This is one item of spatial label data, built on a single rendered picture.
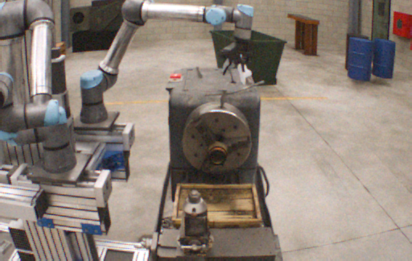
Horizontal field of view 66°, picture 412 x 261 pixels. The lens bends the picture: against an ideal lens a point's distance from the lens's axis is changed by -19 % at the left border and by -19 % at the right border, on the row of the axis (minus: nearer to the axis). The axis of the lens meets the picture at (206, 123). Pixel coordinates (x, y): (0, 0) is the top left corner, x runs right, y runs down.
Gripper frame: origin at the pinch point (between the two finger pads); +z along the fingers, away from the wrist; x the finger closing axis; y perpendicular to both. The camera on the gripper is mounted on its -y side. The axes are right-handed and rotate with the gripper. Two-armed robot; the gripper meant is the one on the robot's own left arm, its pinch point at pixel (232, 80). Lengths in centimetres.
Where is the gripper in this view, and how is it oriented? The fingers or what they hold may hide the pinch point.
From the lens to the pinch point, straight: 170.7
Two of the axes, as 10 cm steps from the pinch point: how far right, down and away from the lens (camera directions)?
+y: 8.2, -1.1, 5.6
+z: -1.3, 9.2, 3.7
